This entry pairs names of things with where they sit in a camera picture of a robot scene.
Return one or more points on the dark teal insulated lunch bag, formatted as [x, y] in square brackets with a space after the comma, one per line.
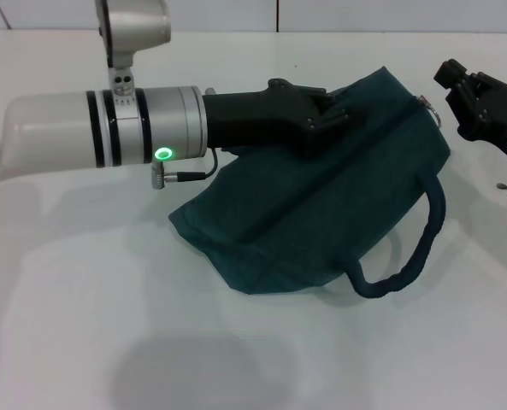
[321, 205]

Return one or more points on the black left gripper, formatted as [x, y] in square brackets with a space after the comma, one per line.
[257, 115]

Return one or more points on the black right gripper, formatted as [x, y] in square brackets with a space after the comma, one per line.
[496, 115]

